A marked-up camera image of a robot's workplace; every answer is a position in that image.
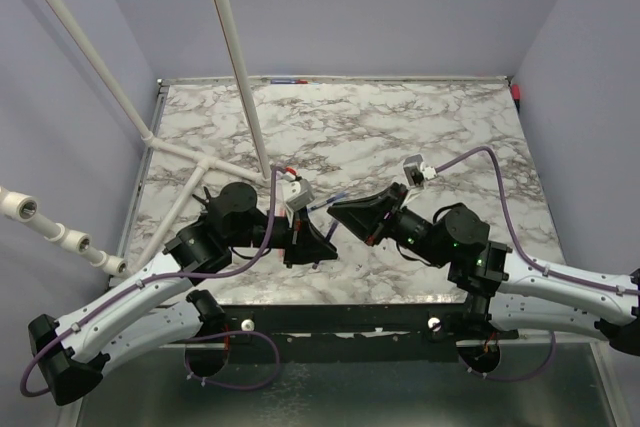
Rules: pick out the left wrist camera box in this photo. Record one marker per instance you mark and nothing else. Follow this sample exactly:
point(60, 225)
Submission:
point(297, 194)

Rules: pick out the purple pen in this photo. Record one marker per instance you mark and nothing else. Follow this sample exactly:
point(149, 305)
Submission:
point(333, 226)

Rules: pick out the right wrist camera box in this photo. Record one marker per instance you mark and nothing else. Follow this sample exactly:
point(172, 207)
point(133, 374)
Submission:
point(417, 172)

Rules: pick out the white pvc pipe frame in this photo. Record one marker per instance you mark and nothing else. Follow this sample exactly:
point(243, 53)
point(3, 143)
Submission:
point(22, 208)

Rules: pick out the red black clamp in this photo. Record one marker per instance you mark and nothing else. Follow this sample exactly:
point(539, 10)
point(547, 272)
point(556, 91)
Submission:
point(516, 95)

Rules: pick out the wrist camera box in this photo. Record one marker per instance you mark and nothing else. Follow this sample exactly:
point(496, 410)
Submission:
point(297, 194)
point(417, 172)

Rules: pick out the black wire stripper pliers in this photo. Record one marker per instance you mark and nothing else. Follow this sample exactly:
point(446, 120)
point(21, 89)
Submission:
point(205, 198)

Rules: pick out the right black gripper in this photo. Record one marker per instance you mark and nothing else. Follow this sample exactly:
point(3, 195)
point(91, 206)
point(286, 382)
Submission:
point(366, 215)

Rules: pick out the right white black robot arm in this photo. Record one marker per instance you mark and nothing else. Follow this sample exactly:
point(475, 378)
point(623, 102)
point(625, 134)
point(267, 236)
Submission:
point(507, 291)

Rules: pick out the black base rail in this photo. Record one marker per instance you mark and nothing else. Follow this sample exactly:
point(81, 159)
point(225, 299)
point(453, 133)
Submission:
point(355, 333)

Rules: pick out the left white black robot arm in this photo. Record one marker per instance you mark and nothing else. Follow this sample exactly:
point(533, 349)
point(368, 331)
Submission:
point(161, 303)

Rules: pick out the blue pen cap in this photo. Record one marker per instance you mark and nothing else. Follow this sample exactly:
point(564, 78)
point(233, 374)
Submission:
point(328, 201)

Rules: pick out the blue red marker at edge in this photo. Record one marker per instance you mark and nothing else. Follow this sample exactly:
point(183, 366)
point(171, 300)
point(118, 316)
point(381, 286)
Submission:
point(289, 81)

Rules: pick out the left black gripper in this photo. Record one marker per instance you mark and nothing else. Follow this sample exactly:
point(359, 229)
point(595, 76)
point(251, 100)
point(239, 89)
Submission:
point(303, 242)

